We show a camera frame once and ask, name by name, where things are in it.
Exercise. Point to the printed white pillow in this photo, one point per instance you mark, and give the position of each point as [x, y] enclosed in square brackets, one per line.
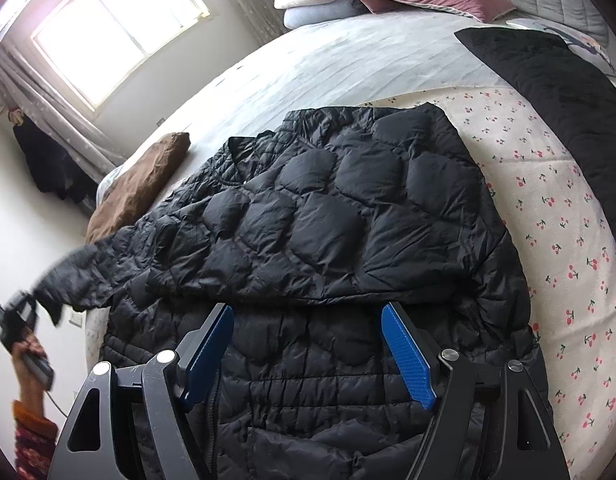
[578, 42]

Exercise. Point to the brown folded garment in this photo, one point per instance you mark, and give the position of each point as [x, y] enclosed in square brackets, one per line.
[131, 195]

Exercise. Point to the light blue folded blanket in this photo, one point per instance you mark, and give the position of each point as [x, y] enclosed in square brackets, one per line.
[308, 15]

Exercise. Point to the black folded garment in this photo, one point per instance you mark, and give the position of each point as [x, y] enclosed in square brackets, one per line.
[572, 97]

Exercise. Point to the grey patterned curtain left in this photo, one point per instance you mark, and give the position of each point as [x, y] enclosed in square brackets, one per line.
[22, 86]

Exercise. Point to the bright window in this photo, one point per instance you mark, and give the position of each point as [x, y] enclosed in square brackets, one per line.
[94, 45]

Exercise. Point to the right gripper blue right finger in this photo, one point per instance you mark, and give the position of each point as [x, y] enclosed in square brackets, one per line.
[518, 440]

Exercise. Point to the floral red sleeve left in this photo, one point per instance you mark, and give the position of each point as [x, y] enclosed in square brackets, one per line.
[35, 443]

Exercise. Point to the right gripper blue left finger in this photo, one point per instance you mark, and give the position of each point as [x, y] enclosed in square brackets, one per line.
[99, 441]

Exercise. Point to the black quilted puffer jacket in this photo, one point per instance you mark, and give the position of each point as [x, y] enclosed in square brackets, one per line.
[306, 232]

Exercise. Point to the cherry print bed sheet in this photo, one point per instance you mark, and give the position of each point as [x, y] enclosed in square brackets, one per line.
[568, 254]

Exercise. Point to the dark hanging clothes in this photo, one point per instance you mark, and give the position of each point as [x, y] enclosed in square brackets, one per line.
[51, 167]

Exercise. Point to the light blue bed cover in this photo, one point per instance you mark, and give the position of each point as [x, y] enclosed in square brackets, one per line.
[338, 63]

